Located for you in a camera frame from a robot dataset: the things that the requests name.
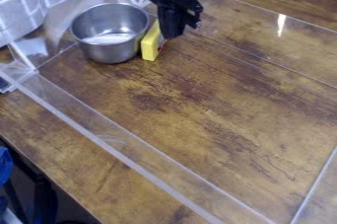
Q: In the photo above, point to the yellow butter box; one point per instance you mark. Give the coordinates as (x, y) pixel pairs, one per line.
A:
(152, 42)

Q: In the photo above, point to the stainless steel pot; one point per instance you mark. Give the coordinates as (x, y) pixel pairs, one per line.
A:
(108, 30)

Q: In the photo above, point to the blue object at left edge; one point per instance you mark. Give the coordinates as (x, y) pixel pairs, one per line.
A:
(5, 170)

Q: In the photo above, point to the clear acrylic enclosure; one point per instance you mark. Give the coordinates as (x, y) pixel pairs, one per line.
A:
(217, 135)

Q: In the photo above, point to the black table frame leg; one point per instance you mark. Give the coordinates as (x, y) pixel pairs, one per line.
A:
(44, 195)

